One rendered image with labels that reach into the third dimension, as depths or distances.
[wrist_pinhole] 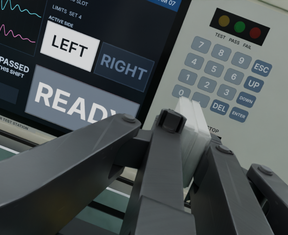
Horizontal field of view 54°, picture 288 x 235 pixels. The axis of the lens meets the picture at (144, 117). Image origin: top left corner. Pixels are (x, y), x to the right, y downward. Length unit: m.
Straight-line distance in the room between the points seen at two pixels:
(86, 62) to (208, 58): 0.11
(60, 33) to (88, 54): 0.03
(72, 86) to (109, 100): 0.04
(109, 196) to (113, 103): 0.09
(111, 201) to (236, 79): 0.16
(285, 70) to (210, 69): 0.06
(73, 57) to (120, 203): 0.14
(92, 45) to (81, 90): 0.04
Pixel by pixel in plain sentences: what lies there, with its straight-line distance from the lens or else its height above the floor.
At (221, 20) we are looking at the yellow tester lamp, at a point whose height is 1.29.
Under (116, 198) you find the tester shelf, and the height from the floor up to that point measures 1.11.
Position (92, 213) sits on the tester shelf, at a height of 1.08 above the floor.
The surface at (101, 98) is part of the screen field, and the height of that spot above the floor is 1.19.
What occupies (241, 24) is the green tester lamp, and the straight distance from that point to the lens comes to 0.26.
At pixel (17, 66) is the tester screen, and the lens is 0.30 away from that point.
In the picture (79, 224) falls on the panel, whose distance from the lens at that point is 0.50.
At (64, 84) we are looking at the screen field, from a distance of 0.28.
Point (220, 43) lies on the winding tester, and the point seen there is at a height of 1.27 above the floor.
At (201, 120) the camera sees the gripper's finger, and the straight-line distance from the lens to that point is 0.15.
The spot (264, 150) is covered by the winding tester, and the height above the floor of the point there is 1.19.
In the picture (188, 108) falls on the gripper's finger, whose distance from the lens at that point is 0.17.
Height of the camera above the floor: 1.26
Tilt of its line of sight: 17 degrees down
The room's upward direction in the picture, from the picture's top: 21 degrees clockwise
